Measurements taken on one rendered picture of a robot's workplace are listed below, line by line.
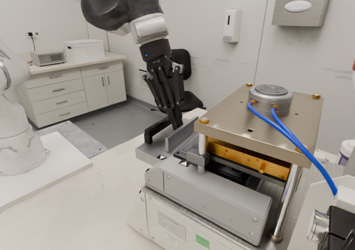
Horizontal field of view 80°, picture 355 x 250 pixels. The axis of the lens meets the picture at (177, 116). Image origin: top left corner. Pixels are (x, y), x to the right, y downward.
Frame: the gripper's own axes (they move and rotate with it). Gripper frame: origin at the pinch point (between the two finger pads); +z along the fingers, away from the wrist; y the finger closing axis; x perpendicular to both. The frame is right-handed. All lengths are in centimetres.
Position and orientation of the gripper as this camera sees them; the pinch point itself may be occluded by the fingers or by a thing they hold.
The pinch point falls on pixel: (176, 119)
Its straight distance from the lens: 57.2
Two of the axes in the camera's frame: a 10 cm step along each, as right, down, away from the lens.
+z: 2.7, 9.3, 2.4
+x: -5.7, 3.6, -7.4
